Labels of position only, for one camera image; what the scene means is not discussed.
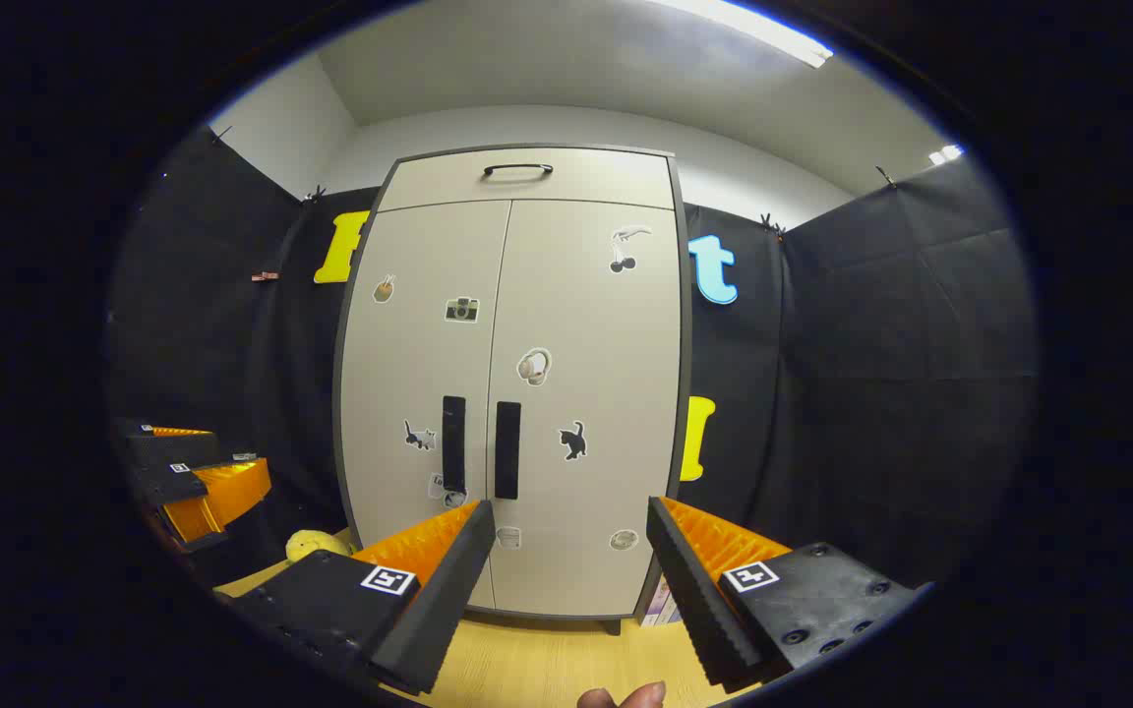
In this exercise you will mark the long ceiling light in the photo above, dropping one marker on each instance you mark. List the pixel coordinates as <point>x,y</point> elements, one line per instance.
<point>763,29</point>

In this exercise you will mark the beige cabinet door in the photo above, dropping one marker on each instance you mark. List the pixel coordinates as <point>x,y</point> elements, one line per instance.
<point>409,364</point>
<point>606,393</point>

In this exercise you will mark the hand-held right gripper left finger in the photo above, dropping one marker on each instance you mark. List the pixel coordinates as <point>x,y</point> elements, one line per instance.
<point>439,610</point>

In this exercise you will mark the yellow plush toy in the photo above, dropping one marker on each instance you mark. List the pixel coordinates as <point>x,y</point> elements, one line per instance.
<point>316,544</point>

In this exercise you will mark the black backdrop cloth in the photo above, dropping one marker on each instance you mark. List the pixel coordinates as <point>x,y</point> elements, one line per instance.
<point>871,374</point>

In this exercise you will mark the colourful paper stack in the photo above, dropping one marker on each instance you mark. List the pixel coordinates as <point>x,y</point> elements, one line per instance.
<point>660,605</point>

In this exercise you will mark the small ceiling light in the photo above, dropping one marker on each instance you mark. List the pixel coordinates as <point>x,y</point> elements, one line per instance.
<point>945,154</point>

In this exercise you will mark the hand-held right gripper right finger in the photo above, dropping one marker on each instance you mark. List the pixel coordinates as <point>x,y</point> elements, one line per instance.
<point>699,600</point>

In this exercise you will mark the beige cabinet drawer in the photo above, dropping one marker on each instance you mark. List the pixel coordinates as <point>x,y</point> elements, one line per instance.
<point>606,182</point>

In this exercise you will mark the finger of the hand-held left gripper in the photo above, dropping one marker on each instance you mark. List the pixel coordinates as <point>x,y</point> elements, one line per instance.
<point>222,492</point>
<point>168,444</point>

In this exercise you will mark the black cloth clip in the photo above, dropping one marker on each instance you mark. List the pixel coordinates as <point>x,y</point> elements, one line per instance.
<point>771,224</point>
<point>222,133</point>
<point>886,177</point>
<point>314,194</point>

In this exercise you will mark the beige double-door shoe cabinet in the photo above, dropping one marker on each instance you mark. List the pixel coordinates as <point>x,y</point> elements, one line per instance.
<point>685,393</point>

